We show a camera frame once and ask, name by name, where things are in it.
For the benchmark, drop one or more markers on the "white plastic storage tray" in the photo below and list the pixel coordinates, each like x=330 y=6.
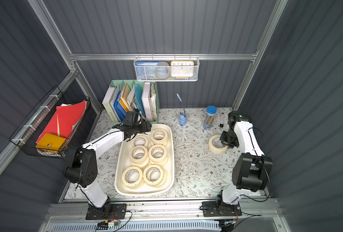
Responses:
x=124 y=163

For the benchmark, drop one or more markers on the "orange folder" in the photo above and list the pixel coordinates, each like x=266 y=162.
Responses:
x=123 y=98

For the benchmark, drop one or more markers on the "masking tape roll in tray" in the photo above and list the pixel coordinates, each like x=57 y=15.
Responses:
x=154 y=176
x=132 y=177

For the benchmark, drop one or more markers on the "red folder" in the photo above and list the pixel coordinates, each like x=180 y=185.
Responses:
x=65 y=119

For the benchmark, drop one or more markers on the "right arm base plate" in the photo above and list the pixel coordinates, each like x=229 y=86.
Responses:
x=213 y=209

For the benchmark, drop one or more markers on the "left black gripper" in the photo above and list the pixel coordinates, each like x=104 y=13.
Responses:
x=142 y=126

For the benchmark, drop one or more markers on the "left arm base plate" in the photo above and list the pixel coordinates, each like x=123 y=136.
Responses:
x=106 y=212

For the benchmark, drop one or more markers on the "black marker pen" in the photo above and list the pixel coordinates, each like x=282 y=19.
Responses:
x=222 y=120

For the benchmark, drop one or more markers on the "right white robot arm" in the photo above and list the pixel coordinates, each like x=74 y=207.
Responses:
x=252 y=169

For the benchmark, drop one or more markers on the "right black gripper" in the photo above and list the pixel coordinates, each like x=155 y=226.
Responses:
x=226 y=139

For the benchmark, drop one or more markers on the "clear pencil jar blue lid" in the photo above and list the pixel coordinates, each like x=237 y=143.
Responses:
x=210 y=115

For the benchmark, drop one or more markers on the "grey tape roll in basket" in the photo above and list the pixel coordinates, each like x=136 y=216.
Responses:
x=162 y=70

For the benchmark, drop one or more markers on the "masking tape roll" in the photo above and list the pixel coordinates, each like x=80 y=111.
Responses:
x=132 y=177
x=159 y=136
x=216 y=146
x=154 y=176
x=141 y=140
x=158 y=155
x=139 y=156

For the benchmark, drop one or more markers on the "white binder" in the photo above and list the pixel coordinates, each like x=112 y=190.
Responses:
x=146 y=101

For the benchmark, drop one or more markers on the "black wire side basket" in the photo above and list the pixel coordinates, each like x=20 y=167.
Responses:
x=26 y=135

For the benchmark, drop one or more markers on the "cream workspace book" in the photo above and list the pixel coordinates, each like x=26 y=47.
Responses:
x=107 y=103

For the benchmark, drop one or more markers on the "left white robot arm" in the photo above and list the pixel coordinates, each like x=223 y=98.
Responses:
x=81 y=163

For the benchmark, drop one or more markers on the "yellow white clock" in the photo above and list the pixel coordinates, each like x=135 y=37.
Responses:
x=182 y=69

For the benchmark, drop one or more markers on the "blue folder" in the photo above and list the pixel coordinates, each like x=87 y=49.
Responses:
x=120 y=111

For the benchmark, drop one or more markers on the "blue box in basket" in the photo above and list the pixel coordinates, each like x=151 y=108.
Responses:
x=145 y=69

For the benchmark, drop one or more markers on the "green desktop file organizer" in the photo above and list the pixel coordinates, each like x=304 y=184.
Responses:
x=134 y=98

